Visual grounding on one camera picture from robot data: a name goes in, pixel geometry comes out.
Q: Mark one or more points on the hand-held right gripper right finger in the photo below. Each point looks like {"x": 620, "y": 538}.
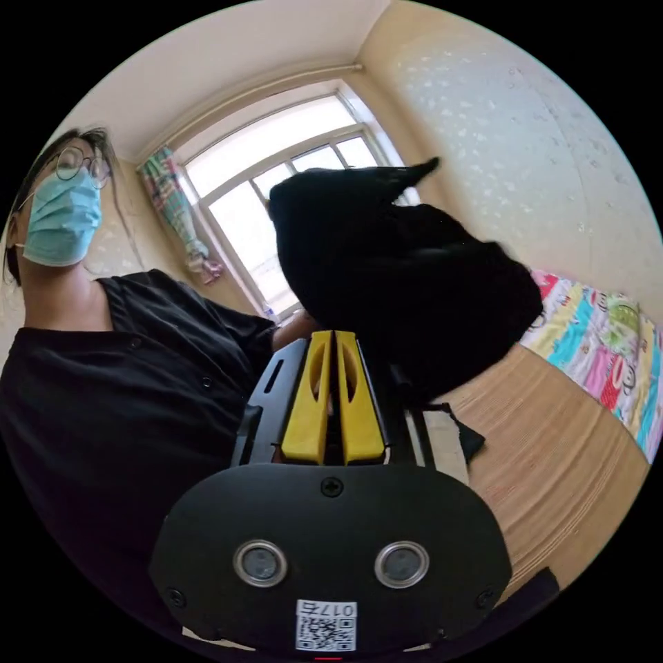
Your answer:
{"x": 359, "y": 414}

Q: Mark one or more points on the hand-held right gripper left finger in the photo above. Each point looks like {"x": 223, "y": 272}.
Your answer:
{"x": 306, "y": 414}

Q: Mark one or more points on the colourful plaid curtain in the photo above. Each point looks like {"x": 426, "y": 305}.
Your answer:
{"x": 181, "y": 217}

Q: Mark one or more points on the person's body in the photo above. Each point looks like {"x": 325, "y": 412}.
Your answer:
{"x": 114, "y": 393}

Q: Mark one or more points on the black pants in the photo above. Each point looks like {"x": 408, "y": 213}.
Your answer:
{"x": 404, "y": 290}

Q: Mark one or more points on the window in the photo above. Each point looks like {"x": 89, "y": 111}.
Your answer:
{"x": 274, "y": 207}

